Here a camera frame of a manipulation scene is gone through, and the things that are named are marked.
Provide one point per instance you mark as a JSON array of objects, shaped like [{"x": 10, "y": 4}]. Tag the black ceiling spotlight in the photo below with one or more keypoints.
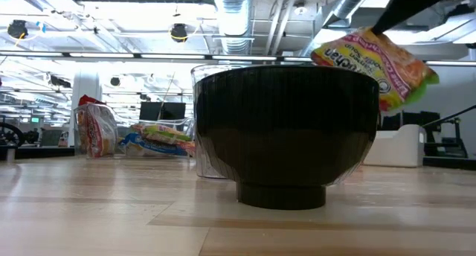
[
  {"x": 17, "y": 29},
  {"x": 179, "y": 32},
  {"x": 115, "y": 81}
]

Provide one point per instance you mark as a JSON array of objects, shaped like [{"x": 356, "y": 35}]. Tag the red yellow ramen packet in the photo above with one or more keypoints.
[{"x": 97, "y": 131}]

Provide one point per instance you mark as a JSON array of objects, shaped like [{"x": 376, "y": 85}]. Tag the black computer monitor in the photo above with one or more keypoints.
[
  {"x": 174, "y": 111},
  {"x": 150, "y": 111}
]

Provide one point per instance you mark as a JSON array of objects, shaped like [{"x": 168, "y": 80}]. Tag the clear plastic bin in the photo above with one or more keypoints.
[{"x": 80, "y": 137}]

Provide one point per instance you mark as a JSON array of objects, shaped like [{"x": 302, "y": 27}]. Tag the black desk equipment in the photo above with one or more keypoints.
[{"x": 431, "y": 120}]

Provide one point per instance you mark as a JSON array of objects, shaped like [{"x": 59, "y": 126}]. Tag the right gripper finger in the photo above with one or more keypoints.
[{"x": 409, "y": 3}]

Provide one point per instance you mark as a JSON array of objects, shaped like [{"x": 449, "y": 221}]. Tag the clear bin with bottom sticker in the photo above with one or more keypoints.
[{"x": 201, "y": 166}]

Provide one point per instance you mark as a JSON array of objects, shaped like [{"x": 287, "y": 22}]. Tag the blue ramen packet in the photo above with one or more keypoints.
[{"x": 148, "y": 147}]

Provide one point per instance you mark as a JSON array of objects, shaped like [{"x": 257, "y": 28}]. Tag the small green lit sign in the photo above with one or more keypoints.
[{"x": 35, "y": 120}]

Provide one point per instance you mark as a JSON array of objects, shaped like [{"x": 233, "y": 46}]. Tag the white plastic bin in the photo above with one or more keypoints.
[{"x": 396, "y": 146}]

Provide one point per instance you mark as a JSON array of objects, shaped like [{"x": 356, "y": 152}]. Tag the red and black bowl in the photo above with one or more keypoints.
[{"x": 286, "y": 137}]

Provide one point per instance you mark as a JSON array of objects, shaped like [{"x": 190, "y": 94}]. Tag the black round wheel object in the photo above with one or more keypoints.
[{"x": 9, "y": 135}]

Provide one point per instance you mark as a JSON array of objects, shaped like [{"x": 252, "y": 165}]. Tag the LED light strip bar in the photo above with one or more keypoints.
[{"x": 171, "y": 56}]

